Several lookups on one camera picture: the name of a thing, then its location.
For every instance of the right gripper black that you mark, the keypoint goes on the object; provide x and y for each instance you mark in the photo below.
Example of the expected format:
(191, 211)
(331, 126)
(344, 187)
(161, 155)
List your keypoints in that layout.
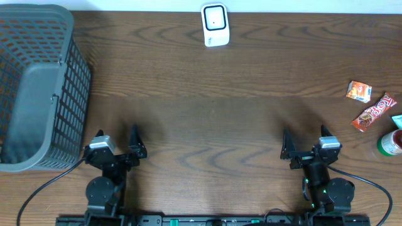
(289, 151)

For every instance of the red Top snack packet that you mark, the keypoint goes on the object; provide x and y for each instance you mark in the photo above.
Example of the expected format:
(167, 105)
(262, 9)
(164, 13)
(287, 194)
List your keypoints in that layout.
(374, 112)

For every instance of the orange Kleenex tissue pack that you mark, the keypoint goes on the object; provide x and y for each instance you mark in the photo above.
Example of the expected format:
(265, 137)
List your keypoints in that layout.
(359, 91)

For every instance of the white barcode scanner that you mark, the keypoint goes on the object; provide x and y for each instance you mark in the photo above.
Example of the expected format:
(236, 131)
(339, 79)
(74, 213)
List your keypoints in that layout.
(215, 24)

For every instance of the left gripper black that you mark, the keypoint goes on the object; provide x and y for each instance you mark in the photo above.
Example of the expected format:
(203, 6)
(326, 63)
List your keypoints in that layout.
(137, 152)

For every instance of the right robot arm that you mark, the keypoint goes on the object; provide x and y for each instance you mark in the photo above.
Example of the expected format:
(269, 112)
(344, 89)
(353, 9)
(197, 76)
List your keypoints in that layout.
(330, 195)

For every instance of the green lid jar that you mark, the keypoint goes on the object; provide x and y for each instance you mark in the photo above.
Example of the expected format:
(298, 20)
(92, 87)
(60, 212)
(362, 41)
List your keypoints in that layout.
(390, 144)

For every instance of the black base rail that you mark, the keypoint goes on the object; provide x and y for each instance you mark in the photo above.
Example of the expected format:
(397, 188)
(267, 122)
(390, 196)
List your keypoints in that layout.
(157, 220)

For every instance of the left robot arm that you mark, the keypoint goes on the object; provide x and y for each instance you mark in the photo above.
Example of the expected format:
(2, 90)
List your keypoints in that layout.
(105, 193)

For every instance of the grey plastic mesh basket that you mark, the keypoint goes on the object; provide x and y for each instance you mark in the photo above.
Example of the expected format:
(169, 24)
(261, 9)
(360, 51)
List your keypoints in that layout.
(45, 87)

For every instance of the mint green wipes pack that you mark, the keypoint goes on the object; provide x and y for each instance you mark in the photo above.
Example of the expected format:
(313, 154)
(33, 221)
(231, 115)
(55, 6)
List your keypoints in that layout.
(398, 121)

